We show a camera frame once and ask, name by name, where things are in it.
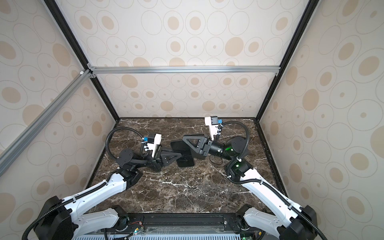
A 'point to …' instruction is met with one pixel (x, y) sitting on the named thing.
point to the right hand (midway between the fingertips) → (184, 142)
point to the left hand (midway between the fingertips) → (181, 159)
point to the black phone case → (185, 161)
